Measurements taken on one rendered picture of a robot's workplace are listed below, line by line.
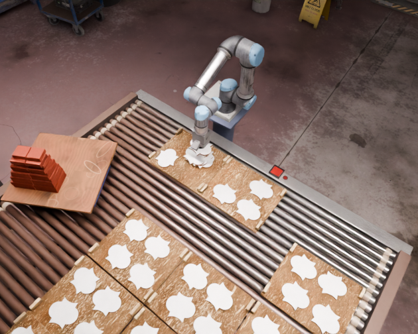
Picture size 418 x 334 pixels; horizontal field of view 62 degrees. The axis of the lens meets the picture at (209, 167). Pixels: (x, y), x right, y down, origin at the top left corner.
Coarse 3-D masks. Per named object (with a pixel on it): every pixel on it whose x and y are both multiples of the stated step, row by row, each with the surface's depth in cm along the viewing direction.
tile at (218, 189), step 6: (216, 186) 209; (222, 186) 210; (228, 186) 210; (216, 192) 207; (222, 192) 207; (228, 192) 207; (234, 192) 207; (216, 198) 205; (222, 198) 205; (228, 198) 205; (234, 198) 205
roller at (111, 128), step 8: (112, 128) 239; (120, 136) 236; (128, 136) 236; (136, 144) 231; (144, 152) 228; (264, 232) 197; (272, 232) 195; (280, 240) 193; (288, 248) 191; (368, 296) 175
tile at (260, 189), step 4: (260, 180) 213; (252, 184) 211; (256, 184) 211; (260, 184) 211; (264, 184) 212; (252, 188) 209; (256, 188) 210; (260, 188) 210; (264, 188) 210; (268, 188) 210; (252, 192) 208; (256, 192) 208; (260, 192) 208; (264, 192) 208; (268, 192) 208; (272, 192) 208; (260, 196) 206; (264, 196) 206; (268, 196) 206
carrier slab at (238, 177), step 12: (228, 168) 219; (240, 168) 219; (216, 180) 213; (228, 180) 214; (240, 180) 214; (252, 180) 214; (264, 180) 214; (204, 192) 208; (240, 192) 209; (276, 192) 210; (216, 204) 203; (228, 204) 203; (264, 204) 204; (276, 204) 204; (240, 216) 199; (264, 216) 199; (252, 228) 195
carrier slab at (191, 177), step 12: (168, 144) 229; (180, 144) 230; (156, 156) 223; (180, 156) 224; (216, 156) 224; (168, 168) 218; (180, 168) 218; (192, 168) 218; (204, 168) 218; (216, 168) 219; (180, 180) 212; (192, 180) 213; (204, 180) 213
